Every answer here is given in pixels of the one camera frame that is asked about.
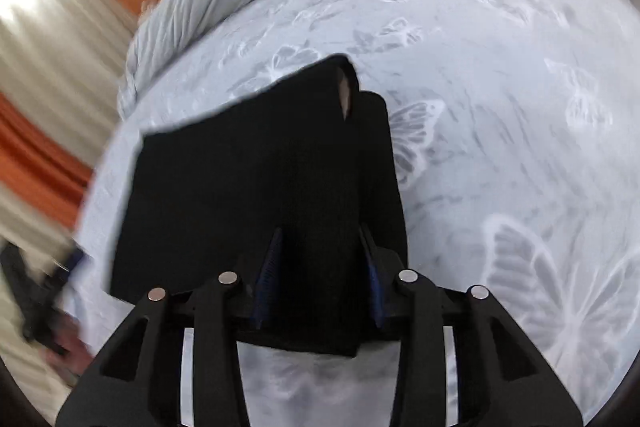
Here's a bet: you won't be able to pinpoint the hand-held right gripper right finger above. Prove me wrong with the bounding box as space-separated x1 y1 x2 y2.
360 224 583 427

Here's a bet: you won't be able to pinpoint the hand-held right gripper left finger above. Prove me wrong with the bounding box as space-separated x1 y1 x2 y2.
55 227 286 427

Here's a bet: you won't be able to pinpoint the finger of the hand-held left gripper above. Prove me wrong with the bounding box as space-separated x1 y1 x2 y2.
56 247 87 284

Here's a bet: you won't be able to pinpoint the black pants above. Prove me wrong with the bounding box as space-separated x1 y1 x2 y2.
109 53 408 358

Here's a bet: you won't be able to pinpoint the person's left hand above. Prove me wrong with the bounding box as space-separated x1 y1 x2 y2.
47 314 96 380

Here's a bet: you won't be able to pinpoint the cream curtain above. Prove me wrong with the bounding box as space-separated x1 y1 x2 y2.
0 184 81 258
0 0 138 122

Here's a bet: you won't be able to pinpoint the orange curtain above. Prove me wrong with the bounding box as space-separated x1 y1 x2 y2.
0 94 93 212

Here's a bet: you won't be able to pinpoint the bed with butterfly sheet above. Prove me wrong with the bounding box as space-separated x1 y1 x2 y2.
75 0 640 427

